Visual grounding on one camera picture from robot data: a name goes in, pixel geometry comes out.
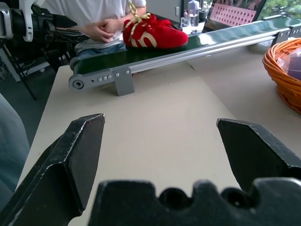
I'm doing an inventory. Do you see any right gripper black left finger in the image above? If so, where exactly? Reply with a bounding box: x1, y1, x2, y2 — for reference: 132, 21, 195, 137
0, 113, 106, 226

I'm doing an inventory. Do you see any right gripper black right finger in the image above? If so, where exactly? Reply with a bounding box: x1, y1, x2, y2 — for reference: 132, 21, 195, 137
216, 118, 301, 191

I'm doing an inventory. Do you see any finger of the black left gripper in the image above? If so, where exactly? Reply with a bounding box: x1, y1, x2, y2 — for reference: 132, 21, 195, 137
48, 27, 90, 43

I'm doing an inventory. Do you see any person's right hand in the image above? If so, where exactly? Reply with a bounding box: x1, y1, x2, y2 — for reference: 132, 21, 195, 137
79, 21, 111, 43

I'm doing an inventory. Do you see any person's left hand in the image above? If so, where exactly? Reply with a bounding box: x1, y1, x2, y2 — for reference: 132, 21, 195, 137
100, 16, 129, 43

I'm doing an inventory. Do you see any person in white shirt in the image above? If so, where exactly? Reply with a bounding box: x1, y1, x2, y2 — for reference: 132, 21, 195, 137
39, 0, 148, 59

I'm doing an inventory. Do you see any grey-blue trouser leg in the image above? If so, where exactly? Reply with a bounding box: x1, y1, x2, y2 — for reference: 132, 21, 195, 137
0, 93, 31, 205

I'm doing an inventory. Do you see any orange woven basket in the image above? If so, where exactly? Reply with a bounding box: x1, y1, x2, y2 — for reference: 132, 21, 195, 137
262, 38, 301, 116

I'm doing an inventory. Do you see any red shoe with cream laces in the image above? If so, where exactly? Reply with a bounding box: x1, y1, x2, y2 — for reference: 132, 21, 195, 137
121, 1, 189, 49

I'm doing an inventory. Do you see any purple packet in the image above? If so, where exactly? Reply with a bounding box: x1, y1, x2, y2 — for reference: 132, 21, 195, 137
277, 50, 301, 81

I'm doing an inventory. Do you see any black cup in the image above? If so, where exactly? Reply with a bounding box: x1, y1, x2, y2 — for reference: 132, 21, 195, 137
198, 9, 208, 24

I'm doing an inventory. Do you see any pink perforated board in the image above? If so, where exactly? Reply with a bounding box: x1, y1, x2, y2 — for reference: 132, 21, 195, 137
201, 0, 268, 33

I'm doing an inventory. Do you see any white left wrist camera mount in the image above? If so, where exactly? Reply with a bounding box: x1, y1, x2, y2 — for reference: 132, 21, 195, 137
18, 0, 45, 42

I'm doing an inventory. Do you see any green conveyor belt, grey frame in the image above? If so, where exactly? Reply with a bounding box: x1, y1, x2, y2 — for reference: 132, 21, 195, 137
68, 13, 301, 97

